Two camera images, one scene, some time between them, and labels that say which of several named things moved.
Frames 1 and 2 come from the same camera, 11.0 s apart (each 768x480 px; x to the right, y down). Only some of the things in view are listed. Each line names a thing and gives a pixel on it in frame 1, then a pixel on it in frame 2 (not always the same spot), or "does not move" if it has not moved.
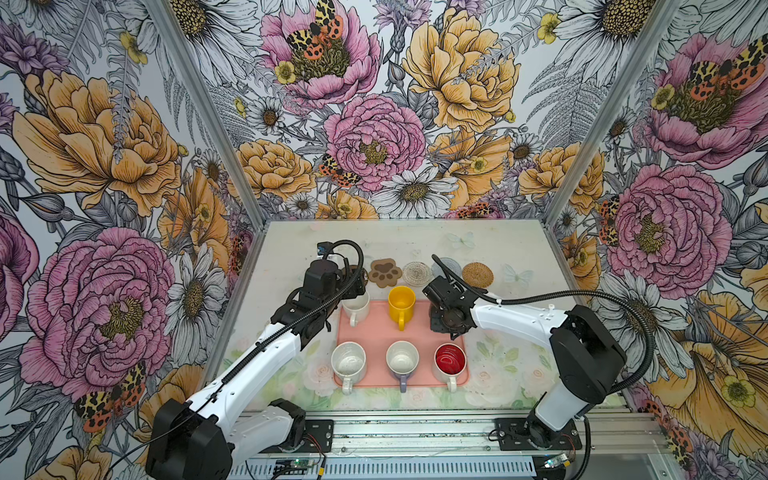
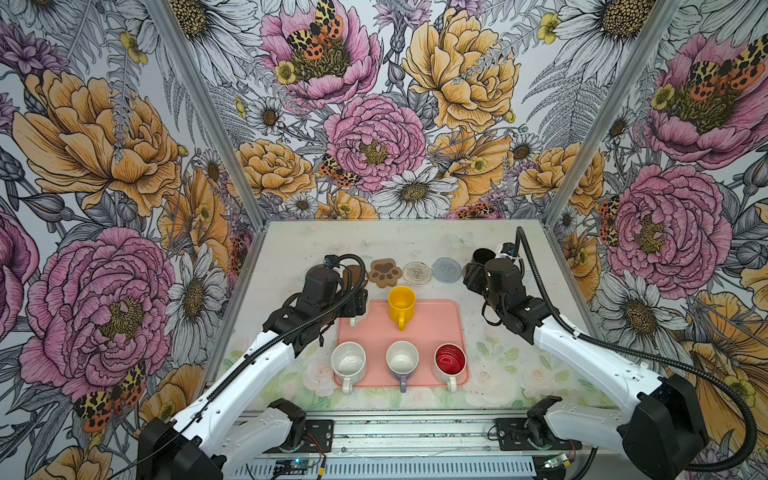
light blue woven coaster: [451, 264] does not move
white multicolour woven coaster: [417, 274] does not move
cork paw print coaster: [384, 272] does not move
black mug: [449, 320] to [481, 255]
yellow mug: [401, 304] does not move
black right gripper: [466, 330] to [473, 278]
